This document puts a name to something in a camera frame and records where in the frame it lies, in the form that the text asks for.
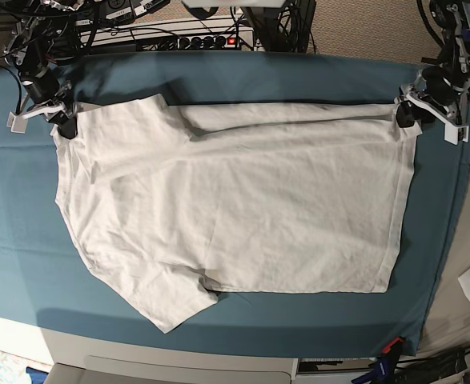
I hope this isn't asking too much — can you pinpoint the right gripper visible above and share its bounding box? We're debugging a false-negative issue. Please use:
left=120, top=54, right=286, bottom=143
left=6, top=78, right=78, bottom=139

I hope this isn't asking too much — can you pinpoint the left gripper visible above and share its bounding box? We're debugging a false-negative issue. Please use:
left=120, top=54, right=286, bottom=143
left=394, top=66, right=470, bottom=144

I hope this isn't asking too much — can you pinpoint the white T-shirt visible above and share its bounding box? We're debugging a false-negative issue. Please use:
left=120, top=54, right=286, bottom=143
left=53, top=94, right=422, bottom=333

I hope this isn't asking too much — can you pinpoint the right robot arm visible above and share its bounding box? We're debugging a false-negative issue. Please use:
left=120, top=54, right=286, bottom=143
left=0, top=1, right=101, bottom=140

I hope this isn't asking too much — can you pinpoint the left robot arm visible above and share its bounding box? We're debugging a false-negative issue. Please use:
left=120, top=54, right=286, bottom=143
left=395, top=1, right=470, bottom=145

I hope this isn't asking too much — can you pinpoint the teal table cover cloth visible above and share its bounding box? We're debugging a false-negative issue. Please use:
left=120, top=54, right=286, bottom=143
left=0, top=52, right=470, bottom=358

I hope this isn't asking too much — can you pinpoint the beige drawer cabinet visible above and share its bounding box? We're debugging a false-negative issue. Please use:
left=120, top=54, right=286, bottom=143
left=42, top=329, right=298, bottom=383

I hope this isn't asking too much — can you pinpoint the orange blue clamp bottom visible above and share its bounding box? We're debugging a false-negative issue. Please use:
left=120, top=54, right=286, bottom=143
left=351, top=337, right=405, bottom=384

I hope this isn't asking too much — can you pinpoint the white overhead mount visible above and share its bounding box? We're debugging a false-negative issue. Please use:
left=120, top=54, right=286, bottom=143
left=183, top=0, right=285, bottom=8

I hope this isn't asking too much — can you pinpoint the power strip with red switch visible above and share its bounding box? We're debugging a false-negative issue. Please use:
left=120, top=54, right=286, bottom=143
left=135, top=34, right=254, bottom=52

